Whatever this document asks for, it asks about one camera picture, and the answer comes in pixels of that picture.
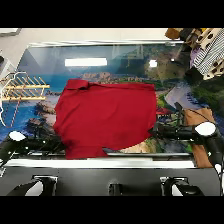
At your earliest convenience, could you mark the heap of clothes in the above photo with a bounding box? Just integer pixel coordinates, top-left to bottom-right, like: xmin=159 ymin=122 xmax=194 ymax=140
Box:
xmin=164 ymin=27 xmax=224 ymax=84

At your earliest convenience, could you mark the brown garment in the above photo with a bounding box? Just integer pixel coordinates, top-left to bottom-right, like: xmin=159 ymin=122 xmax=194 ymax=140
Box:
xmin=182 ymin=107 xmax=216 ymax=169

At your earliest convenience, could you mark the silver frame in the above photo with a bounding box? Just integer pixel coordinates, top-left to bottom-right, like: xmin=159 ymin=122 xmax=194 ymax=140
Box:
xmin=0 ymin=151 xmax=201 ymax=197

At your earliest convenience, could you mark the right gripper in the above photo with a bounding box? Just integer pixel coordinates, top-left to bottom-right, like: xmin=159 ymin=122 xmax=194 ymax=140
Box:
xmin=148 ymin=122 xmax=177 ymax=141

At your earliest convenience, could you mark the black cable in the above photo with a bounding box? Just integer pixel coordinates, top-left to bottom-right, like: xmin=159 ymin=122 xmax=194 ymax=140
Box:
xmin=182 ymin=108 xmax=210 ymax=124

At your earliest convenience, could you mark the red shirt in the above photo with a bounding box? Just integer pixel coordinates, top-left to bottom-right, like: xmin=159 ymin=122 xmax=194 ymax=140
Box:
xmin=53 ymin=78 xmax=158 ymax=160

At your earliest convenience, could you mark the light wooden clothes hanger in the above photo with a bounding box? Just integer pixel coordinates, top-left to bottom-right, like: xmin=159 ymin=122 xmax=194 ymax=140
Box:
xmin=0 ymin=90 xmax=47 ymax=102
xmin=3 ymin=75 xmax=51 ymax=91

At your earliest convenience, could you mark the black and white striped garment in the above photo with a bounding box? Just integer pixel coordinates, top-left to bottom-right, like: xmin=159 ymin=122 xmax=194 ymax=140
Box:
xmin=192 ymin=32 xmax=224 ymax=76

